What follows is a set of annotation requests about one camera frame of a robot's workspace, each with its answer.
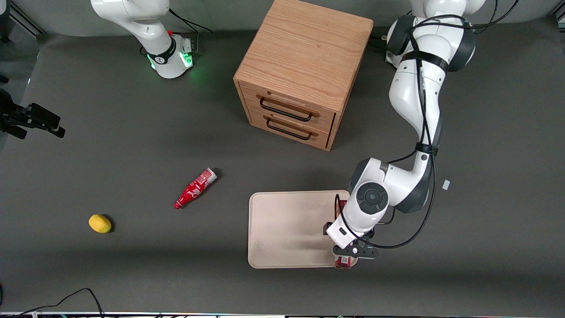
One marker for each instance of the beige rectangular tray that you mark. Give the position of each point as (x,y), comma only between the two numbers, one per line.
(287,229)

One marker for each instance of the aluminium frame rail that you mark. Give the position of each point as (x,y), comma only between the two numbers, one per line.
(558,15)
(26,17)

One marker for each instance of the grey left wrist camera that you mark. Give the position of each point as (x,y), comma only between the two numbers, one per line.
(355,251)

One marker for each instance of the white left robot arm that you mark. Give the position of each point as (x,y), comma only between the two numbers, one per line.
(412,97)

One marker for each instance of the small white paper scrap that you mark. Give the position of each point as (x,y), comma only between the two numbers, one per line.
(446,185)

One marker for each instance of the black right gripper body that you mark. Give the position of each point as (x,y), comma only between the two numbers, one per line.
(18,118)

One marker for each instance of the red cookie box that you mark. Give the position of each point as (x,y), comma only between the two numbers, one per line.
(345,263)

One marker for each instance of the yellow lemon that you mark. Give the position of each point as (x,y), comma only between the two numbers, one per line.
(99,223)

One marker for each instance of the red cola bottle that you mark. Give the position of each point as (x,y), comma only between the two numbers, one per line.
(194,189)

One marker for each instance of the wooden drawer cabinet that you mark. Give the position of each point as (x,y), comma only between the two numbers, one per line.
(304,48)

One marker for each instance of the grey table mat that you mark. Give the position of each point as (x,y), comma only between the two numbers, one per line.
(132,265)

